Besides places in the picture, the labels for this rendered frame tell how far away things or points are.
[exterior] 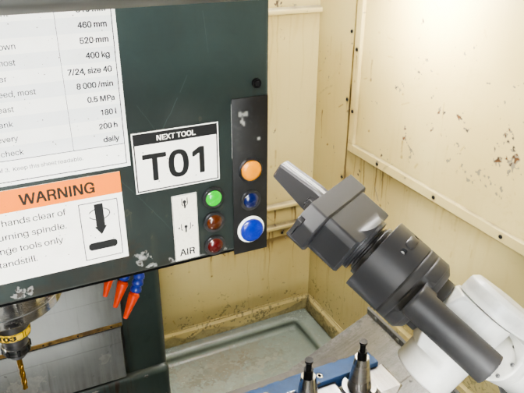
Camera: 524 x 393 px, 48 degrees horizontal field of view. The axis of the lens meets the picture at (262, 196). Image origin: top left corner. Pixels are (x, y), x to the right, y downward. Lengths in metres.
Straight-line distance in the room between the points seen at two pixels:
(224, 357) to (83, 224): 1.55
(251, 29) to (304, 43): 1.25
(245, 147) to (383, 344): 1.26
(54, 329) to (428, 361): 1.05
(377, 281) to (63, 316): 1.01
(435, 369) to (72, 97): 0.45
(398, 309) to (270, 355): 1.58
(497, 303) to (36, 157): 0.47
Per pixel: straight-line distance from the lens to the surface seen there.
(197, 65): 0.63
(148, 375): 1.70
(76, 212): 0.65
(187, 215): 0.69
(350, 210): 0.63
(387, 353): 1.83
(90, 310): 1.50
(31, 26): 0.59
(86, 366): 1.61
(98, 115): 0.62
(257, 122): 0.68
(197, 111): 0.65
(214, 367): 2.13
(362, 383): 1.12
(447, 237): 1.55
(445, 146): 1.48
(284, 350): 2.19
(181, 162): 0.66
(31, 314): 0.87
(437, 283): 0.61
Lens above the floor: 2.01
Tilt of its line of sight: 26 degrees down
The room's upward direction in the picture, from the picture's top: straight up
